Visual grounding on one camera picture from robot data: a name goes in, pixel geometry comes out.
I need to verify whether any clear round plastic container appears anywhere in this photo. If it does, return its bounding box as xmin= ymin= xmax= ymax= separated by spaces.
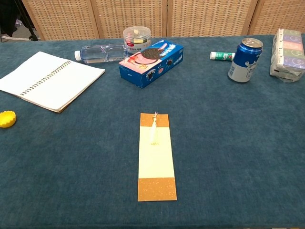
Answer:
xmin=122 ymin=26 xmax=152 ymax=54

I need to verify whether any black hanging garment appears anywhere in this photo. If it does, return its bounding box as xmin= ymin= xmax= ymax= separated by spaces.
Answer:
xmin=0 ymin=0 xmax=21 ymax=38

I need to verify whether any wrapped tissue pack bundle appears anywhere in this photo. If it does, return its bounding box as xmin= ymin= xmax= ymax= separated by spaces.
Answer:
xmin=269 ymin=28 xmax=305 ymax=83

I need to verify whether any green and white glue stick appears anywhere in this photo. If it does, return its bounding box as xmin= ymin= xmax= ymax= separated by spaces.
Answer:
xmin=209 ymin=52 xmax=236 ymax=62

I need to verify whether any clear plastic water bottle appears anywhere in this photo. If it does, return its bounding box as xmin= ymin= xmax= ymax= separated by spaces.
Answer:
xmin=74 ymin=43 xmax=129 ymax=64

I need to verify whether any yellow flower-shaped object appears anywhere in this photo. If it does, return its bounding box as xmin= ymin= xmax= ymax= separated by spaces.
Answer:
xmin=0 ymin=110 xmax=18 ymax=128

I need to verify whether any cream and brown bookmark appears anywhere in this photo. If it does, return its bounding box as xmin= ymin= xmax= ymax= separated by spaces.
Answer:
xmin=137 ymin=113 xmax=178 ymax=202

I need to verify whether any teal table cloth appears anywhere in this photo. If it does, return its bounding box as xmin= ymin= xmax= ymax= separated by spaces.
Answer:
xmin=0 ymin=34 xmax=305 ymax=229

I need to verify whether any pale yellow bookmark tassel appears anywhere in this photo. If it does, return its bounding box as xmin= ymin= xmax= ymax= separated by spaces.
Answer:
xmin=149 ymin=111 xmax=160 ymax=146

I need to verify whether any blue and white drink can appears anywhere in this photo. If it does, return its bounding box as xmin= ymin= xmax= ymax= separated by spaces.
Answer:
xmin=228 ymin=38 xmax=264 ymax=83

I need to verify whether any open white spiral notebook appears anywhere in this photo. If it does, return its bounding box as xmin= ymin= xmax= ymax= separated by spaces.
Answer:
xmin=0 ymin=51 xmax=106 ymax=114

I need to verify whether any wicker folding screen panel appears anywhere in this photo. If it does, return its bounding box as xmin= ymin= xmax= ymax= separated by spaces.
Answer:
xmin=247 ymin=0 xmax=305 ymax=36
xmin=91 ymin=0 xmax=168 ymax=39
xmin=166 ymin=0 xmax=259 ymax=38
xmin=21 ymin=0 xmax=100 ymax=41

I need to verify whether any black tripod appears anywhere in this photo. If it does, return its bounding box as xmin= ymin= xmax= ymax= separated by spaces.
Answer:
xmin=13 ymin=0 xmax=39 ymax=42

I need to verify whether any blue cookie box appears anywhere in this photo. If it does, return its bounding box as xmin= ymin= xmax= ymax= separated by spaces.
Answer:
xmin=118 ymin=39 xmax=184 ymax=89

